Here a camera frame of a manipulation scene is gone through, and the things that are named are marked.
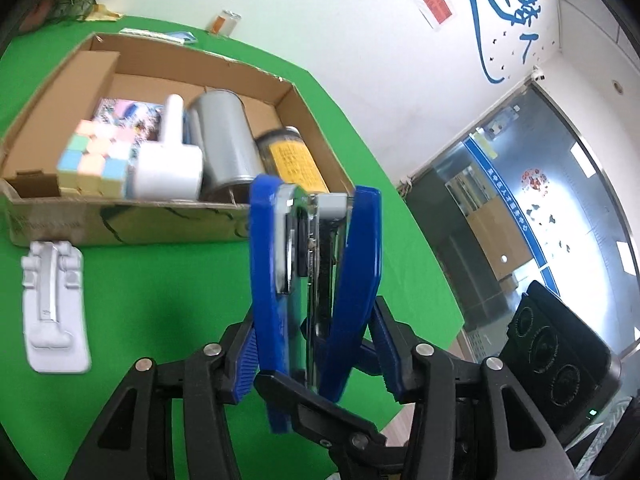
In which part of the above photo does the white moulded plastic tray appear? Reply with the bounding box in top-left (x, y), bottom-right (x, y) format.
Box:
top-left (21, 240), bottom-right (92, 375)

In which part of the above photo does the yellow label jar black lid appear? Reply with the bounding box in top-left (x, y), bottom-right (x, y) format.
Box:
top-left (255, 126), bottom-right (331, 196)

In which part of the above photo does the pastel puzzle cube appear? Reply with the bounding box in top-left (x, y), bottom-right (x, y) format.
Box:
top-left (56, 120), bottom-right (138, 196)

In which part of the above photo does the glass door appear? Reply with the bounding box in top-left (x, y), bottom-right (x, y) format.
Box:
top-left (400, 77), bottom-right (640, 361)

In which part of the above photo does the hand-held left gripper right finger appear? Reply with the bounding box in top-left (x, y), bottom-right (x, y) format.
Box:
top-left (367, 296), bottom-right (576, 480)

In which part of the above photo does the small glass jar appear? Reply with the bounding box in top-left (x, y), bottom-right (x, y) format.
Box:
top-left (209, 9), bottom-right (243, 37)

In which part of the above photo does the silver metal can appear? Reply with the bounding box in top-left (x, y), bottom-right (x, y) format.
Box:
top-left (186, 89), bottom-right (266, 201)

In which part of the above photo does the white handheld device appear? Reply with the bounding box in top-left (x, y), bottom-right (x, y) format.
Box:
top-left (125, 94), bottom-right (203, 201)

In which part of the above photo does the blue stapler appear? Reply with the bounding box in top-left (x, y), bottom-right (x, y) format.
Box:
top-left (249, 174), bottom-right (383, 436)

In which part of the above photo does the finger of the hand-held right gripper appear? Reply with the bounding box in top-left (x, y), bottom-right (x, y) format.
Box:
top-left (254, 370), bottom-right (401, 480)

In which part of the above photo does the red wall notice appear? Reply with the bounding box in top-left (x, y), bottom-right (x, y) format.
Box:
top-left (412, 0), bottom-right (458, 31)

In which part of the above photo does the colourful board game box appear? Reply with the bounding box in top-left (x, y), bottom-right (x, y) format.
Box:
top-left (92, 97), bottom-right (193, 151)

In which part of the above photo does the blue wall decal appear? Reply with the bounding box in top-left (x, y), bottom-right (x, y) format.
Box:
top-left (442, 0), bottom-right (541, 83)

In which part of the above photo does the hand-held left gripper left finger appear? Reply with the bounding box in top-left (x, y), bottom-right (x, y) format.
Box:
top-left (65, 320), bottom-right (266, 480)

